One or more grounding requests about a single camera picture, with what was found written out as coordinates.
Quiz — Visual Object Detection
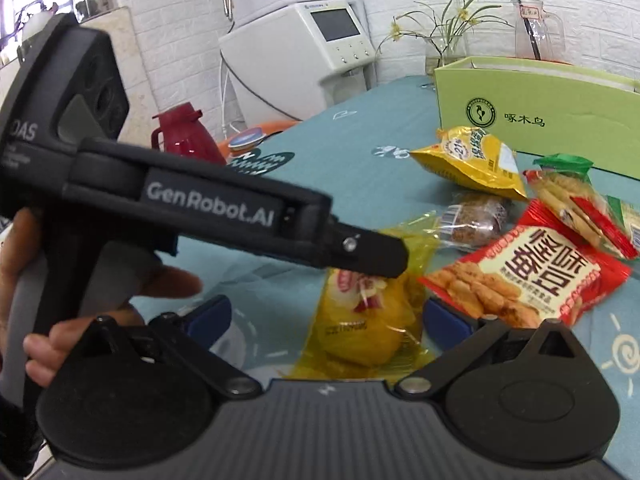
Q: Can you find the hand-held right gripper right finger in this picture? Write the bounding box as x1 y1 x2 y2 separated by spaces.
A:
395 296 576 398

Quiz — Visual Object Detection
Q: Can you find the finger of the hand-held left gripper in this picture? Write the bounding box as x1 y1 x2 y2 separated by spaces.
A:
320 220 410 279

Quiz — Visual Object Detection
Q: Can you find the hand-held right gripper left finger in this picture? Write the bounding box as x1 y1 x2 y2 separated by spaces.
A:
80 294 263 396

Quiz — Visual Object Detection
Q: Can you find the yellow clear bread packet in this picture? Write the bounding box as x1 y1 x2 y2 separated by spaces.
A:
290 210 443 381

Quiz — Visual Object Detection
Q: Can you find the red biscuit snack packet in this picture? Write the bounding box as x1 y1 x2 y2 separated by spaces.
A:
417 199 633 328

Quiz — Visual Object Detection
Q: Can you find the clear brown cake packet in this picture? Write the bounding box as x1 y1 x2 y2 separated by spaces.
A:
435 192 513 253

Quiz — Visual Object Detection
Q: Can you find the yellow chips packet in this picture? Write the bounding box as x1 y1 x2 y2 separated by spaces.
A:
409 126 530 202

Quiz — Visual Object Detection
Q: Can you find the red green cracker packet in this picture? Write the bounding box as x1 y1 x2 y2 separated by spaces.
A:
522 152 626 261

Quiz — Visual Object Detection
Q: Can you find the green cardboard box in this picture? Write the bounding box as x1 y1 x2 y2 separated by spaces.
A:
432 55 640 181

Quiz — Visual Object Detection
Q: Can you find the person's left hand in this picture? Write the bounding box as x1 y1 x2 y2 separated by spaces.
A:
0 207 203 388

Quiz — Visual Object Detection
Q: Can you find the red thermos jug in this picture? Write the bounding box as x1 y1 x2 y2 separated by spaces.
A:
150 101 228 166

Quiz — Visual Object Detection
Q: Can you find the teal printed tablecloth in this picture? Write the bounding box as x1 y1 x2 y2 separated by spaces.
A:
125 75 640 461

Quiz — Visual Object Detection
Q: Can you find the marble board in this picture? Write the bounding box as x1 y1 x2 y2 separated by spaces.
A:
80 6 152 128

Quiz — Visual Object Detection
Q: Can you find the cup with blue lid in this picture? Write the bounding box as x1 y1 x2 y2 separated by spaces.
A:
228 129 267 162

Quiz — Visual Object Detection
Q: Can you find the orange basin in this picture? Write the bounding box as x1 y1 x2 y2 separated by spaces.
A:
215 119 302 161

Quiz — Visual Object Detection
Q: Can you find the green white snack packet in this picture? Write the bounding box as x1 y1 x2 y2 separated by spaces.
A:
605 194 640 258

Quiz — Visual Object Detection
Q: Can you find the glass vase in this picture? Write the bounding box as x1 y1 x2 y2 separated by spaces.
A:
424 35 470 77

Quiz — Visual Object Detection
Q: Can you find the white machine with screen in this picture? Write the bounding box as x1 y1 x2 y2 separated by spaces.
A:
218 0 378 123

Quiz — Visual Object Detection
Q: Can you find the yellow flowering plant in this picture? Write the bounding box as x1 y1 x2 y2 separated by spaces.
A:
375 0 503 68

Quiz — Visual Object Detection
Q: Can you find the black straw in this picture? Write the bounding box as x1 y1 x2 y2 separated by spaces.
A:
512 0 541 61

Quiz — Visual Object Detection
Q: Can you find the glass pitcher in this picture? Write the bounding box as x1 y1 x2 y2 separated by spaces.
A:
510 0 568 63

